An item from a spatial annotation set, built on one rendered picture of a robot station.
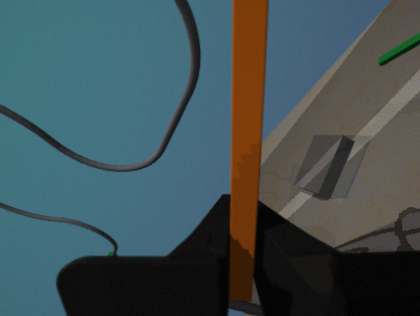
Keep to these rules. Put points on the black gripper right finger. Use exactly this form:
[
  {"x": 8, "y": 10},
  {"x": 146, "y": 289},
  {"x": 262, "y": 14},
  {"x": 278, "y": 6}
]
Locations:
[{"x": 296, "y": 274}]

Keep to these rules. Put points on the green handle with beige loop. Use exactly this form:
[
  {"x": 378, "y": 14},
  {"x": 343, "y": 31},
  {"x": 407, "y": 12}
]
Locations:
[{"x": 400, "y": 50}]

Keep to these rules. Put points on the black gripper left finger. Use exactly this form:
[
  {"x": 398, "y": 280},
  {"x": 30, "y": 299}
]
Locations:
[{"x": 192, "y": 280}]

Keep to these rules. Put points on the orange handle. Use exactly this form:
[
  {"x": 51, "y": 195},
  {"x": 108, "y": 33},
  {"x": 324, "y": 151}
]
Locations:
[{"x": 250, "y": 24}]

